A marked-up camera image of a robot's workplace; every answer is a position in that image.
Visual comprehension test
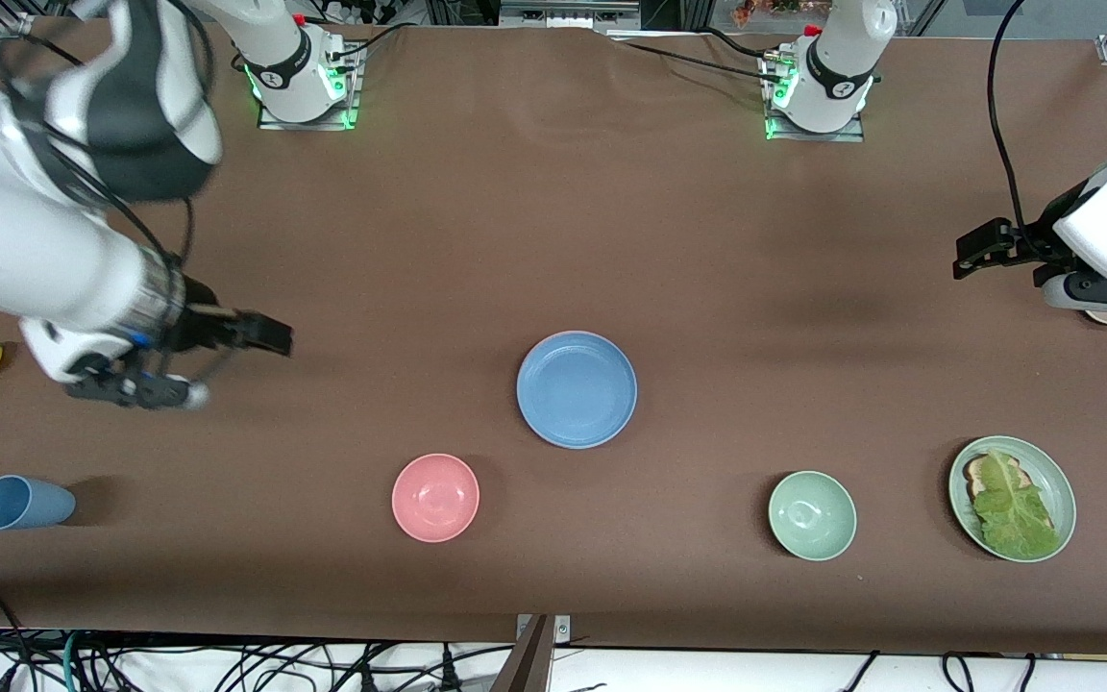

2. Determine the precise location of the blue shallow bowl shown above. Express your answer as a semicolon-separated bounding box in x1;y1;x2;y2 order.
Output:
516;330;639;451

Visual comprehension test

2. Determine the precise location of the toast bread slice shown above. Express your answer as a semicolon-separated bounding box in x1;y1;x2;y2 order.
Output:
962;454;1030;501

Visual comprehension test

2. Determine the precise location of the green shallow bowl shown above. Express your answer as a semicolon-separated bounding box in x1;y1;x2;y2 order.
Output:
947;435;1078;564

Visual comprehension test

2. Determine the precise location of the small pink deep bowl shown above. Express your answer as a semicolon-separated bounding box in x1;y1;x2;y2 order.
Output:
391;453;481;544

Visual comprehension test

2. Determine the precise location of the green lettuce leaf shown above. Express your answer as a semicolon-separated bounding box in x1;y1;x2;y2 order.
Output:
972;449;1062;560

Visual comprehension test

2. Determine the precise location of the blue plastic cup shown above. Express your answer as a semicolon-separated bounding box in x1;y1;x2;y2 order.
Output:
0;475;77;531

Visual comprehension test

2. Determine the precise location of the small green deep bowl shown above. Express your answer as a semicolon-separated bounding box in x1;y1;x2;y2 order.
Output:
768;470;858;562

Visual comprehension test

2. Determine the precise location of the orange patterned object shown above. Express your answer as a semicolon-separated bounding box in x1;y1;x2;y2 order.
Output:
731;0;838;26

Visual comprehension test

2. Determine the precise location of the dark metal bar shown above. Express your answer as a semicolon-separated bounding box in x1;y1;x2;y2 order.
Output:
490;615;556;692

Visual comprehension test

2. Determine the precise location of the grey metal box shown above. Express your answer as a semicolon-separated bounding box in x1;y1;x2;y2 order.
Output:
499;0;643;32

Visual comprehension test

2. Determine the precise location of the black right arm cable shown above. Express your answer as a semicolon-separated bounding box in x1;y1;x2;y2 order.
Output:
0;14;233;385

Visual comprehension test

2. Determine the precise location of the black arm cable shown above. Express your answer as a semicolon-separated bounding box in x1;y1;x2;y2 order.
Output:
0;14;233;385
985;0;1045;251

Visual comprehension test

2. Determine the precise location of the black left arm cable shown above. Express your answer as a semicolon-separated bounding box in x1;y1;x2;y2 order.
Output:
985;0;1045;251

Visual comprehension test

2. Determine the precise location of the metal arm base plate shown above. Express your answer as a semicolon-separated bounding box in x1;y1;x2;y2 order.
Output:
257;43;363;131
762;53;868;143

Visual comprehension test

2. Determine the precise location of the black base cable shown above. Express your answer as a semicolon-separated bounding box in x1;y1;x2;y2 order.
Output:
702;26;777;62
328;21;425;74
606;38;787;87

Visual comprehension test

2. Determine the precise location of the silver bracket plate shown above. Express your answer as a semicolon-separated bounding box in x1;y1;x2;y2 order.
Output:
516;614;573;644

